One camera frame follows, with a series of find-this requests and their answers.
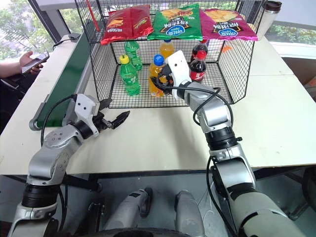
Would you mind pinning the person bare hand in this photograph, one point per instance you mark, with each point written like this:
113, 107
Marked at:
24, 60

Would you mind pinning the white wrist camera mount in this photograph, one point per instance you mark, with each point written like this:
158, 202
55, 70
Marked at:
84, 105
179, 66

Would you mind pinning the black metal table frame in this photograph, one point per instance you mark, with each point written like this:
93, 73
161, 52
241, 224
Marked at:
123, 173

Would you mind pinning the small orange object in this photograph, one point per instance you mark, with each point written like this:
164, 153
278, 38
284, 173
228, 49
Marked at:
227, 49

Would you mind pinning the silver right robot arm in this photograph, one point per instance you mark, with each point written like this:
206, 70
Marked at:
214, 111

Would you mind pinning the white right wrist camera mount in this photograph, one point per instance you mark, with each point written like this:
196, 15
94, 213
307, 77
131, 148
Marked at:
179, 66

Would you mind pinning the black round wheel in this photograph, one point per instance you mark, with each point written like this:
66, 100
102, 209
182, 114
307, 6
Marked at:
309, 190

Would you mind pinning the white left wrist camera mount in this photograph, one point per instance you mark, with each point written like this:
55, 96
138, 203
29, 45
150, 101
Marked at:
84, 105

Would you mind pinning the grey robot right leg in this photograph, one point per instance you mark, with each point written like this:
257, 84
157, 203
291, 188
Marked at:
187, 212

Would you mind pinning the pink chips bag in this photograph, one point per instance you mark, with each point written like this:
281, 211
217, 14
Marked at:
224, 24

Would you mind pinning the person bare forearm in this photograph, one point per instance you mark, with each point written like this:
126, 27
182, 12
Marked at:
10, 69

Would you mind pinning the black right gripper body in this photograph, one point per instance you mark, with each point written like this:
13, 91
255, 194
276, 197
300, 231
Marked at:
169, 81

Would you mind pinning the black power adapter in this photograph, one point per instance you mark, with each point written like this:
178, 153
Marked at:
73, 37

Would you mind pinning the red chips bag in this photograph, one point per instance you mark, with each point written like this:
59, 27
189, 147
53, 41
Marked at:
123, 24

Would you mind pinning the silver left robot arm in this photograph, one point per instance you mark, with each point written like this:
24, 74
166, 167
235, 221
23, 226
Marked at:
47, 158

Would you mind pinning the silver thermos black lid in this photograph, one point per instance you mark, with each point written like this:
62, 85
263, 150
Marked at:
267, 22

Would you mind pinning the orange soda bottle, small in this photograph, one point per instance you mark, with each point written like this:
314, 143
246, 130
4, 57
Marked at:
166, 49

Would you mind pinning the grey robot left leg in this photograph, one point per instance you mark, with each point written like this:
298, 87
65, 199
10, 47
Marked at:
128, 209

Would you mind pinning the green soda bottle yellow cap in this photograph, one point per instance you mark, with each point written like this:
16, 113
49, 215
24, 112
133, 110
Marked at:
129, 79

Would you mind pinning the red rod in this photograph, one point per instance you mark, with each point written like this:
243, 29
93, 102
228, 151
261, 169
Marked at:
93, 16

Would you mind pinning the grey robot leg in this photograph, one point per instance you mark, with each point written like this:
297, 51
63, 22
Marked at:
187, 212
128, 209

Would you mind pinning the orange soda bottle blue cap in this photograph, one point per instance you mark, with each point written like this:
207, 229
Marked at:
154, 71

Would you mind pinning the dark smartphone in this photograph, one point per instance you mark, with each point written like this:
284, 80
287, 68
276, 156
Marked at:
35, 61

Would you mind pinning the green chips bag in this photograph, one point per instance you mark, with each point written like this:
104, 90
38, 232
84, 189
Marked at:
175, 24

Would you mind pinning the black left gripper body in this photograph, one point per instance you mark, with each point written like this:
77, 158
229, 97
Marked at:
100, 121

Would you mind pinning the cola bottle red cap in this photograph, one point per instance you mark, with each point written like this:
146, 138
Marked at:
197, 70
196, 49

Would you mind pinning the brown cardboard box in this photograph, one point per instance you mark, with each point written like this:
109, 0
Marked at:
311, 86

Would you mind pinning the green conveyor belt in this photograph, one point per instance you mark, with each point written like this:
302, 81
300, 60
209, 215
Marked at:
64, 81

